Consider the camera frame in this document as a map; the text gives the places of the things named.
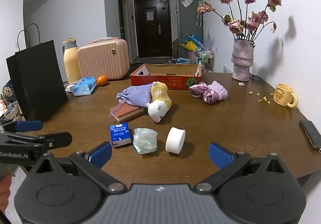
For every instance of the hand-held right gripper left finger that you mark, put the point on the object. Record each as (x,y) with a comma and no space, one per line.
(101,154)

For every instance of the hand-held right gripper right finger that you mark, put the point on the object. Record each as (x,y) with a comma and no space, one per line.
(219,155)

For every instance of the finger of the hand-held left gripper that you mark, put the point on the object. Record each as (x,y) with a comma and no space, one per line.
(27,125)
(56,138)

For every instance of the blue tissue pack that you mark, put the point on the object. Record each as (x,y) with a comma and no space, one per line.
(120,135)

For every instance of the clear plastic bag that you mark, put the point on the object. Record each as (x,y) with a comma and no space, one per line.
(145,141)
(186,2)

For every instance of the white round sponge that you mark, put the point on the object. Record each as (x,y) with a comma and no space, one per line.
(174,141)

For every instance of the brown sponge block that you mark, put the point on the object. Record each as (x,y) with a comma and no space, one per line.
(128,112)

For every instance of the purple satin scrunchie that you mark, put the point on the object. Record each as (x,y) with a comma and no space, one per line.
(203,91)

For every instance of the yellow and white plush sheep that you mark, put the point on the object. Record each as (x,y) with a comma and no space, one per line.
(158,108)

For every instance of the red cardboard box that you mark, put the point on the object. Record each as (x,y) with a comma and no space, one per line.
(163,83)

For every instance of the person's left hand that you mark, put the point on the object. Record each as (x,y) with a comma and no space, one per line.
(3,194)

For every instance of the white paper tag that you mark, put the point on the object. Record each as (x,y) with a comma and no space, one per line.
(15,186)

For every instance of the woven rattan ball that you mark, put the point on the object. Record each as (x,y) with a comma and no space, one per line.
(7,91)

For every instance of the black paper bag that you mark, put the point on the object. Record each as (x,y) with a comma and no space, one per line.
(37,81)

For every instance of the blue wet wipes pack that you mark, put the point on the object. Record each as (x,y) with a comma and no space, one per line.
(84,86)

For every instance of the pink fuzzy socks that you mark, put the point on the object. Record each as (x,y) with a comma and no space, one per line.
(220,91)

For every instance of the scattered yellow flower bits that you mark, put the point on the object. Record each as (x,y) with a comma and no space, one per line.
(263,100)

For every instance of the orange fruit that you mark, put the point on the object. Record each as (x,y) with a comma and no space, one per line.
(102,80)

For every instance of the yellow insulated bottle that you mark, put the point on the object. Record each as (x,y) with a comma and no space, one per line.
(71,63)

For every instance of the yellow bear mug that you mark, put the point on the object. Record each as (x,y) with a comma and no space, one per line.
(283,95)

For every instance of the pink ribbed suitcase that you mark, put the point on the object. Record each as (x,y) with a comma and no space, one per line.
(102,59)

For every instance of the white trolley cart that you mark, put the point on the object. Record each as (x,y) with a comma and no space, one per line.
(208,63)

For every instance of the black smartphone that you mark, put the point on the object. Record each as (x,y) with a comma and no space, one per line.
(311,133)

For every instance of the purple textured vase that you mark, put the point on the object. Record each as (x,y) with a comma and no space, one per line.
(242,61)

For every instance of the toiletry bottles in trolley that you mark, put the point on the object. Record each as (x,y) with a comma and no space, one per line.
(204,56)

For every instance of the floor clutter pile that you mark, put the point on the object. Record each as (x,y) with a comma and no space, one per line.
(180,61)

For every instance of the pink bin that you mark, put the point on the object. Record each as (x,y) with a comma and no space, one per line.
(192,56)

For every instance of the brown floor carton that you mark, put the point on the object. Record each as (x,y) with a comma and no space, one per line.
(175,48)

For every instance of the dark brown entrance door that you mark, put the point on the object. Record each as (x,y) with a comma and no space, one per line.
(153,36)

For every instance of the bouquet of dried pink roses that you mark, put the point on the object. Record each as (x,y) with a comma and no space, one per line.
(235,26)

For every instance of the grey refrigerator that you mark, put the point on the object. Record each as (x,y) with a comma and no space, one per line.
(188,21)

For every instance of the hanging white umbrella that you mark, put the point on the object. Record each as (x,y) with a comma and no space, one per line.
(200,11)

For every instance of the white paper on door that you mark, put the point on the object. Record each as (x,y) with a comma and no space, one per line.
(149,16)

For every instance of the clear plastic bag on refrigerator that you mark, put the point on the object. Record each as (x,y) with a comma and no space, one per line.
(186,2)

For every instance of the white box against wall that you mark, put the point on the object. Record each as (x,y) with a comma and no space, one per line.
(227,69)

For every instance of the purple lavender wall decal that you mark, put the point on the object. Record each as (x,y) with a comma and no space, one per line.
(212,38)

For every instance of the side doorway frame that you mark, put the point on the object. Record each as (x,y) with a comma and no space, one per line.
(123,28)

